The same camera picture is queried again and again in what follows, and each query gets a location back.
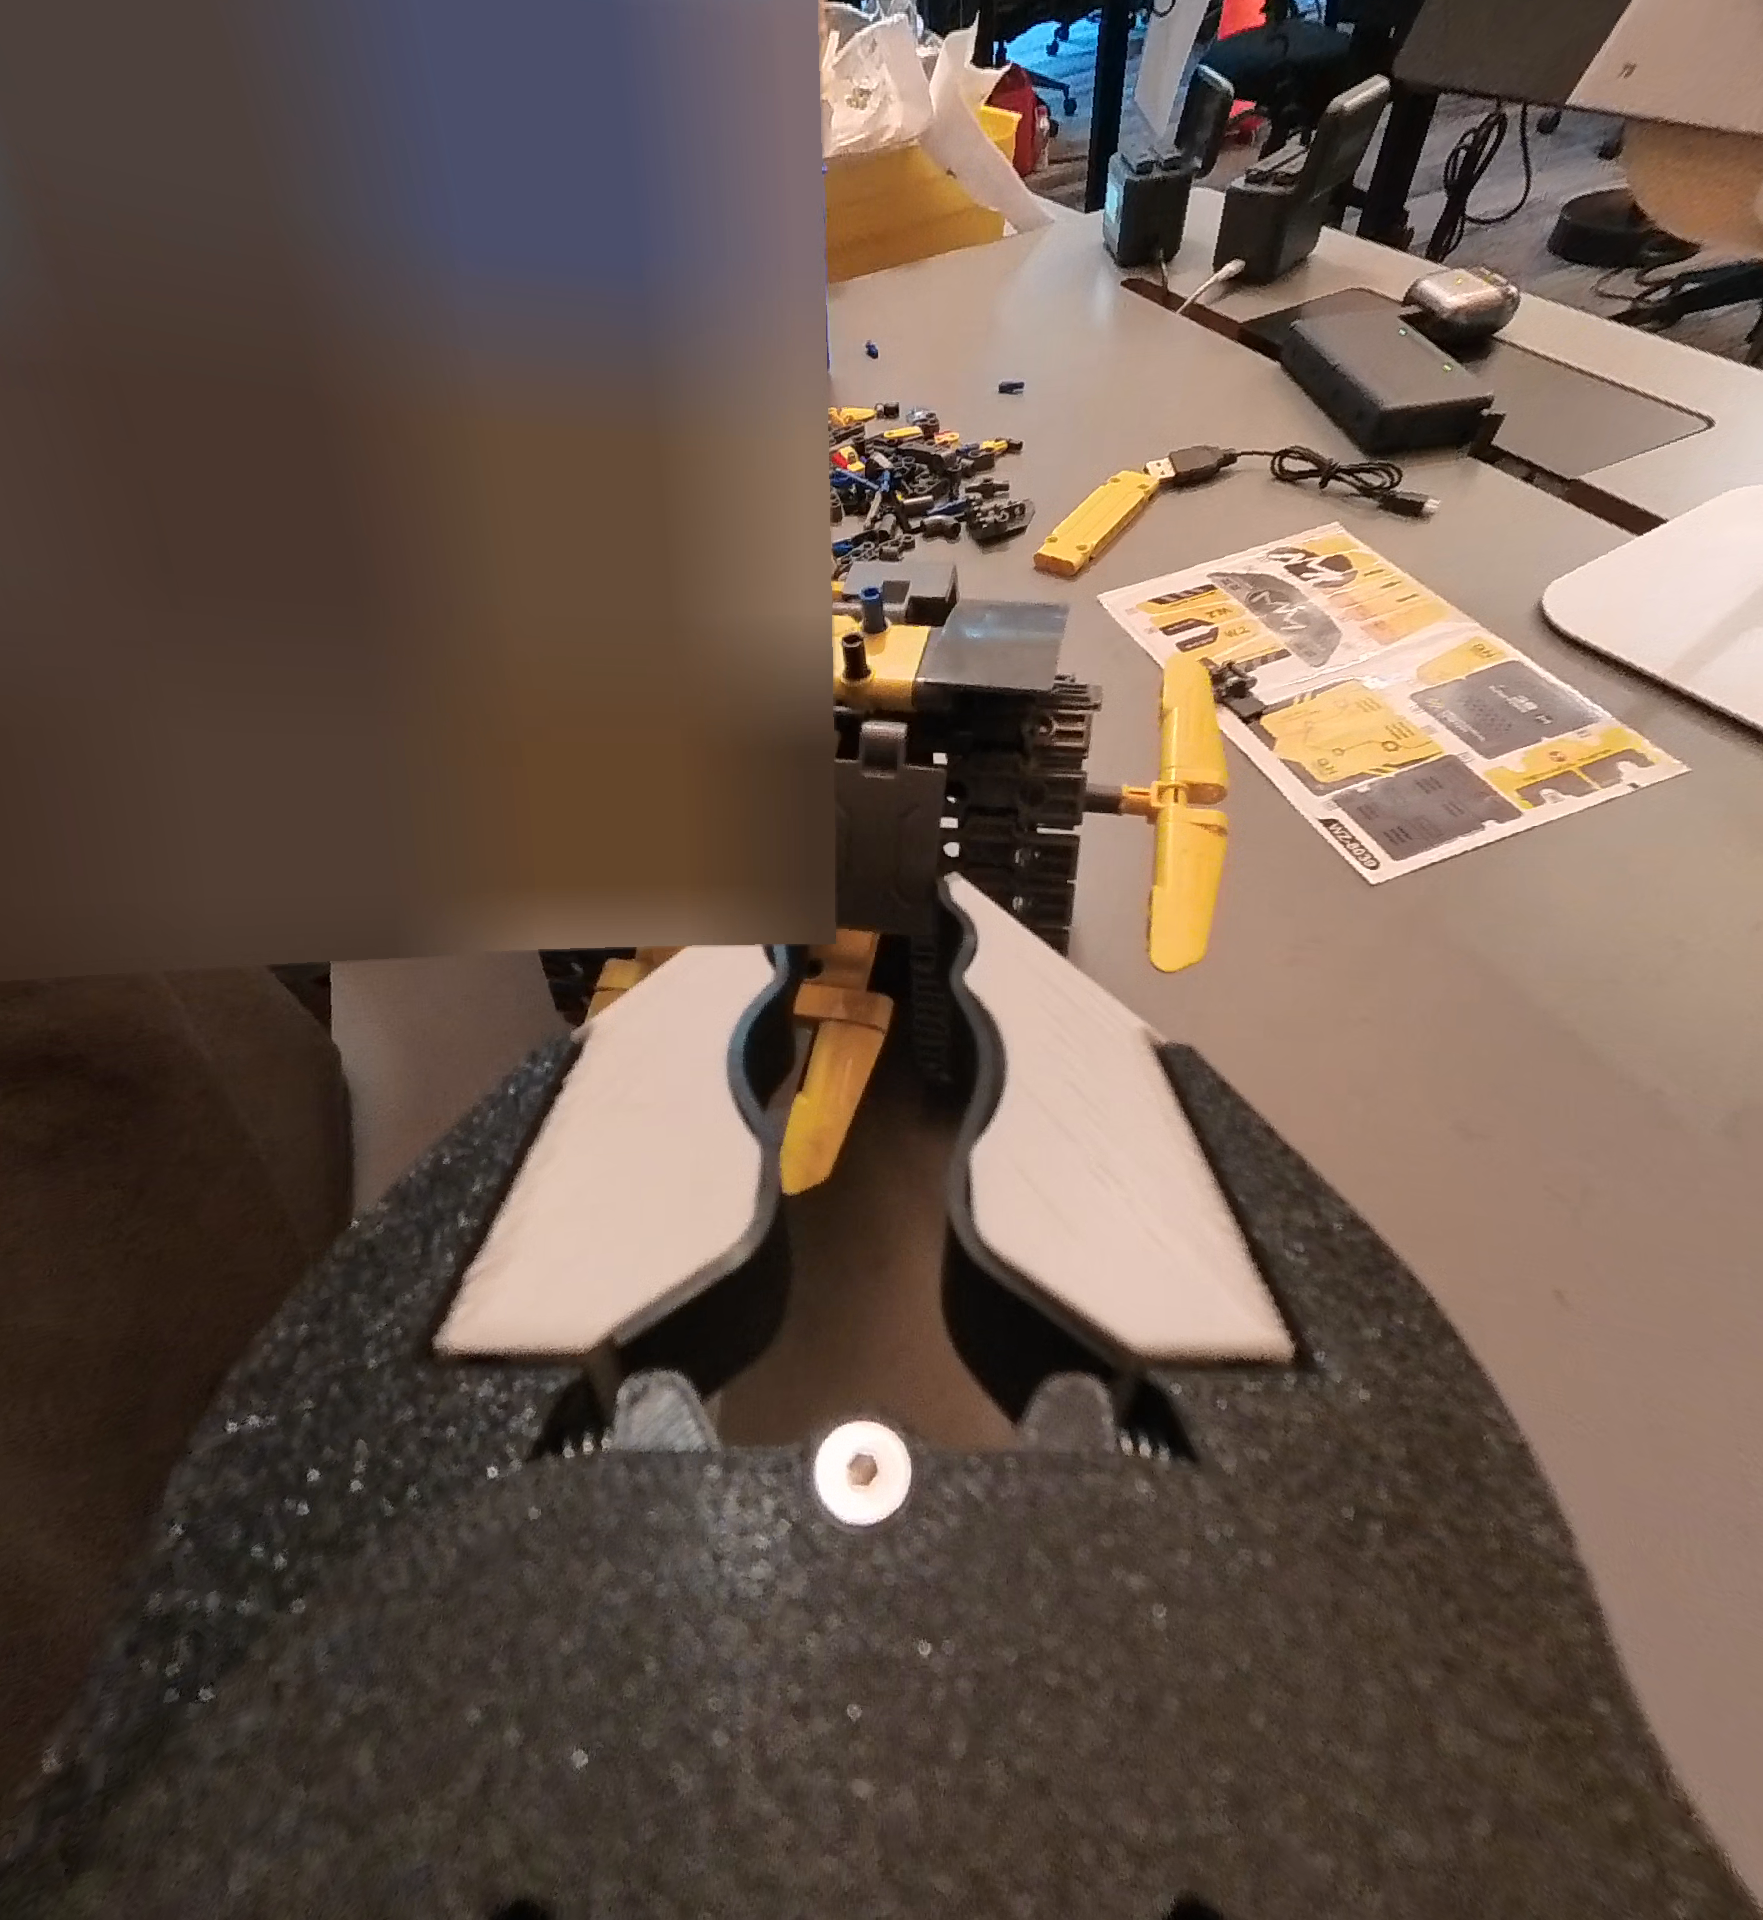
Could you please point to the black round stand base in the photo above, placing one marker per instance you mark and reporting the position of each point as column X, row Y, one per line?
column 1593, row 224

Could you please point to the yellow grey toy tracked vehicle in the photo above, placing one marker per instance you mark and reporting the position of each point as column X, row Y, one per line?
column 1001, row 645

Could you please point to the white plastic bag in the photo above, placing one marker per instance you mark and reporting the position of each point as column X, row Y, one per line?
column 956, row 89

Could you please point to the yellow plastic bin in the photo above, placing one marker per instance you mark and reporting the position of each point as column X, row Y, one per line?
column 910, row 210

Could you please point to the grey earbud case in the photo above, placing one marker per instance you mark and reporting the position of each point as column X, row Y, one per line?
column 1459, row 301

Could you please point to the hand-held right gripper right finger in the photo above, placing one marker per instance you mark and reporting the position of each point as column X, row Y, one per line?
column 1106, row 1184

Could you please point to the white stand base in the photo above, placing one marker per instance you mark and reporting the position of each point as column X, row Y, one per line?
column 1691, row 600

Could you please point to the black charging dock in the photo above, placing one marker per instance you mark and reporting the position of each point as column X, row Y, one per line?
column 1279, row 210
column 1150, row 210

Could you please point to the person's brown clothing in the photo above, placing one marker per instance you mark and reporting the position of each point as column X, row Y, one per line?
column 101, row 1230

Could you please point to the yellow grey sticker sheet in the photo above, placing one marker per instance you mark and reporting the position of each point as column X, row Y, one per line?
column 1481, row 704

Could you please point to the black rectangular box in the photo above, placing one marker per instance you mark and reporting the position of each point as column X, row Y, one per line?
column 1384, row 375

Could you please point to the grey toy panel part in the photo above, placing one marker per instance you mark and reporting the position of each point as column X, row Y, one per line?
column 888, row 840

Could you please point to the yellow long toy panel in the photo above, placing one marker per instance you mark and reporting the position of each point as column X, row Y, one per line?
column 1097, row 523

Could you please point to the pile of small toy parts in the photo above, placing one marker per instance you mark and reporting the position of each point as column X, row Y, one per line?
column 910, row 465

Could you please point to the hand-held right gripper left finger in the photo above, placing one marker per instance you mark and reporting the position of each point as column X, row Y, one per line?
column 626, row 1170

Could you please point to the small black toy part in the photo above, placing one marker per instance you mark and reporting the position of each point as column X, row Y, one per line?
column 1238, row 686

